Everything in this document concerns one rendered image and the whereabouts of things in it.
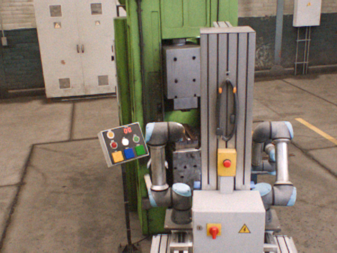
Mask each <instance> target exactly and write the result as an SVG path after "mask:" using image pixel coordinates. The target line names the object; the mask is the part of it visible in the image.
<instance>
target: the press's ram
mask: <svg viewBox="0 0 337 253"><path fill-rule="evenodd" d="M186 42H187V44H186V45H179V46H173V45H170V44H169V43H170V42H167V43H161V54H162V69H163V93H164V95H166V97H167V98H168V99H173V98H174V96H176V97H177V98H188V97H194V95H195V96H196V97H200V46H199V45H197V44H195V43H193V42H191V41H186Z"/></svg>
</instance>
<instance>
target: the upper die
mask: <svg viewBox="0 0 337 253"><path fill-rule="evenodd" d="M166 98H167V97H166ZM167 100H168V101H169V103H170V105H171V106H172V107H173V109H174V110H178V109H186V108H197V107H198V97H196V96H195V95H194V97H188V98H177V97H176V96H174V98H173V99H167Z"/></svg>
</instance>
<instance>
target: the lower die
mask: <svg viewBox="0 0 337 253"><path fill-rule="evenodd" d="M180 124H182V123H180ZM182 125H183V127H184V129H185V130H186V131H187V132H188V134H189V136H190V137H191V140H189V141H188V140H187V137H185V135H184V136H183V137H182V141H179V142H173V145H174V147H175V148H176V149H188V148H193V147H197V146H198V138H197V136H195V134H194V133H192V132H191V131H192V130H190V129H191V128H189V127H188V126H189V125H188V124H187V123H183V124H182ZM193 135H194V136H193ZM184 147H185V148H184Z"/></svg>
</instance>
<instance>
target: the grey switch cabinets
mask: <svg viewBox="0 0 337 253"><path fill-rule="evenodd" d="M117 5H119V2H118V1H117V0H33V6H34V13H35V17H36V27H37V34H38V41H39V46H40V54H41V63H42V66H43V76H44V79H45V88H46V96H47V102H54V101H67V100H75V99H89V98H103V97H116V96H117V93H116V91H115V86H116V77H115V64H114V61H111V56H113V53H112V48H111V46H112V40H114V39H115V33H114V24H113V17H115V16H117Z"/></svg>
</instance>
